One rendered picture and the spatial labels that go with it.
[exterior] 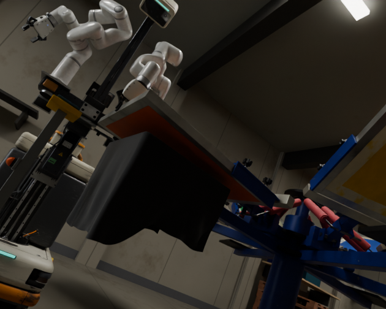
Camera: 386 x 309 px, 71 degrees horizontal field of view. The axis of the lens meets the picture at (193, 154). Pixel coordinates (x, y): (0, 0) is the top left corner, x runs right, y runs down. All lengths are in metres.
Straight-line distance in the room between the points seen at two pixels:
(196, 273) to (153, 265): 0.83
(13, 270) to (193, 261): 3.60
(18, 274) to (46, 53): 3.41
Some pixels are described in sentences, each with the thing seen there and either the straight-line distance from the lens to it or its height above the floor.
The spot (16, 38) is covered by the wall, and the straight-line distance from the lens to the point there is 4.69.
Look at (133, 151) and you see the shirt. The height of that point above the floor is 0.86.
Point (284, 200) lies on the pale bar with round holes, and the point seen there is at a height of 1.03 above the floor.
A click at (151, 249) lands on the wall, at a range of 4.62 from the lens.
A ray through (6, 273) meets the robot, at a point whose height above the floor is 0.17.
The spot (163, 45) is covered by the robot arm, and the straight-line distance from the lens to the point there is 1.59.
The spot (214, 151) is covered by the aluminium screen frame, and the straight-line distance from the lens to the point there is 1.11.
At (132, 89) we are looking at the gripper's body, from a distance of 1.27.
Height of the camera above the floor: 0.59
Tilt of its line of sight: 20 degrees up
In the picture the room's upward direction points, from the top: 25 degrees clockwise
